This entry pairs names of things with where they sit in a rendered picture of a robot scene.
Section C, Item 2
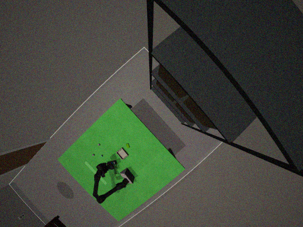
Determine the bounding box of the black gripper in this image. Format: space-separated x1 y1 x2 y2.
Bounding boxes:
104 164 114 171

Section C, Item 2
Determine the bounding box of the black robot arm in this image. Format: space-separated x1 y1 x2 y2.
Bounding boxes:
93 163 129 204

